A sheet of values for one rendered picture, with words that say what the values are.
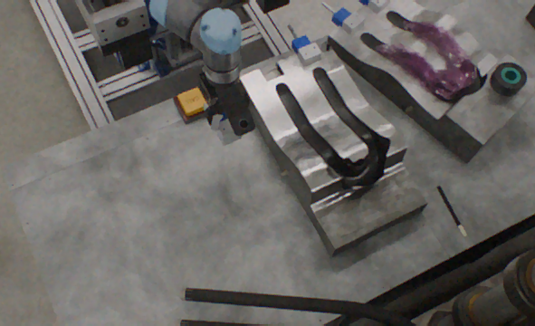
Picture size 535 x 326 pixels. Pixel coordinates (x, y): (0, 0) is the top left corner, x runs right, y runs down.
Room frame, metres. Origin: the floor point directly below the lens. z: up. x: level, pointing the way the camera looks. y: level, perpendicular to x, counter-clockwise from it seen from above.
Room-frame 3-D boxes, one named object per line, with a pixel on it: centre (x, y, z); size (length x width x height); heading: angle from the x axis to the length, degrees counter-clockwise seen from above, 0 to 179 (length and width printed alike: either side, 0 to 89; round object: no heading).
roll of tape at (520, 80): (0.89, -0.59, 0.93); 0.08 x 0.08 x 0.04
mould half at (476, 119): (0.96, -0.42, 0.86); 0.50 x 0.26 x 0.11; 49
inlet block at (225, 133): (0.71, 0.11, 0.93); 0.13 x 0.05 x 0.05; 32
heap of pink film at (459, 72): (0.96, -0.42, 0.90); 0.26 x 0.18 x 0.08; 49
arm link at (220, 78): (0.69, 0.10, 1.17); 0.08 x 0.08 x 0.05
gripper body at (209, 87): (0.69, 0.10, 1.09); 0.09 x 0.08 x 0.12; 32
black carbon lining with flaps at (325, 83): (0.72, -0.17, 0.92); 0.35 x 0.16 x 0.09; 32
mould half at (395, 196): (0.70, -0.17, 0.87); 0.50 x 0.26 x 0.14; 32
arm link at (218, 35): (0.69, 0.10, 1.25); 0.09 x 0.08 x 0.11; 58
